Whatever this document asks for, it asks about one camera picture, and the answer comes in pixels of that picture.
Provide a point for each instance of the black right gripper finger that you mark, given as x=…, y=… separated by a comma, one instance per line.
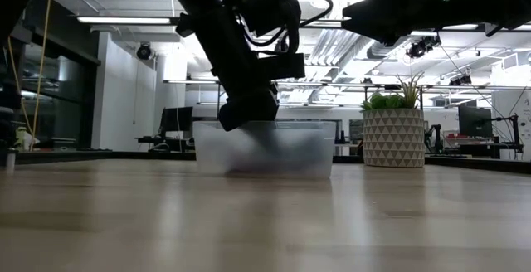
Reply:
x=377, y=8
x=381, y=31

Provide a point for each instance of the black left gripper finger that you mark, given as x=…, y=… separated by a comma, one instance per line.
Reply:
x=274, y=139
x=258, y=141

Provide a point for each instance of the translucent plastic container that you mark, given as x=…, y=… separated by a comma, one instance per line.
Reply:
x=307, y=147

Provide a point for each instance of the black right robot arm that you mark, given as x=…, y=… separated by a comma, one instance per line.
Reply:
x=477, y=6

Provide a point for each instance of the small black robot arm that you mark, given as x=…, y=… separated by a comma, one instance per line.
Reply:
x=435, y=137

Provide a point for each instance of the green potted plant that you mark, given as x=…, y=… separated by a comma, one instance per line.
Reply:
x=383, y=101

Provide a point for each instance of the black computer monitor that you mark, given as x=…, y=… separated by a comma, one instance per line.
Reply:
x=475, y=120
x=178, y=118

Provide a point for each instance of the white triangle-patterned plant pot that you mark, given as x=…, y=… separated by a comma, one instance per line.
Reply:
x=393, y=139

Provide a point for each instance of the black desk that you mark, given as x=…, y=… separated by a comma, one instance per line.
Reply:
x=477, y=147

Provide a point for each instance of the long ceiling light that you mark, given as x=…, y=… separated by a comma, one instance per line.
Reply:
x=124, y=20

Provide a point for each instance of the grey box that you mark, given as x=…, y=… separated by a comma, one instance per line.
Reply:
x=62, y=143

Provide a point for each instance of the black ceiling camera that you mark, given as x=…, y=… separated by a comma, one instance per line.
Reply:
x=144, y=51
x=460, y=80
x=421, y=48

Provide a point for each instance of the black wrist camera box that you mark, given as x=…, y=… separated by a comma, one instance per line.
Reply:
x=286, y=65

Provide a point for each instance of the black metal frame stand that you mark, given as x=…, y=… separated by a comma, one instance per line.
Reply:
x=191, y=82

